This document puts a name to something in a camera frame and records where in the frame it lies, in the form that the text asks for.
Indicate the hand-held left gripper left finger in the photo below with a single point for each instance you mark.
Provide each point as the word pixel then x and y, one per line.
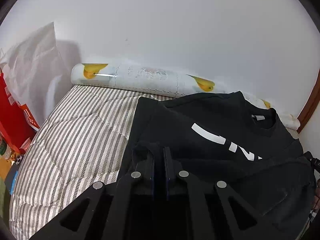
pixel 151 166

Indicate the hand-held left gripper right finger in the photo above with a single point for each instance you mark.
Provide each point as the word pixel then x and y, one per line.
pixel 167 165

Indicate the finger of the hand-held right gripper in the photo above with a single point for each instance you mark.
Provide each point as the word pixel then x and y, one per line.
pixel 312 160

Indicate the black sweatshirt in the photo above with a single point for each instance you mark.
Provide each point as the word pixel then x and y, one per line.
pixel 212 120

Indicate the striped bed quilt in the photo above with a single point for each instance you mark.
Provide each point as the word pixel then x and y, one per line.
pixel 75 135

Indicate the black phone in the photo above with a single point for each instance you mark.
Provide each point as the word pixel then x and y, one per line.
pixel 12 178

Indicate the wooden nightstand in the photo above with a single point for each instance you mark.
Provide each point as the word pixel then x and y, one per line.
pixel 6 165

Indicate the clear plastic bottle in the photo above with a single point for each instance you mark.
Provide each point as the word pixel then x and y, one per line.
pixel 3 148

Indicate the red paper bag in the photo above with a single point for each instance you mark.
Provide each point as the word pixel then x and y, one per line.
pixel 12 110

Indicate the green blanket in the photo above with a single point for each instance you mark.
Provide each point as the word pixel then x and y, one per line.
pixel 2 191

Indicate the white plastic bag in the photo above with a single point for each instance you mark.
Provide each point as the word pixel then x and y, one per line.
pixel 32 67

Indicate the wooden door frame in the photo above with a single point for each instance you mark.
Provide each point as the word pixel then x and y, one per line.
pixel 311 110

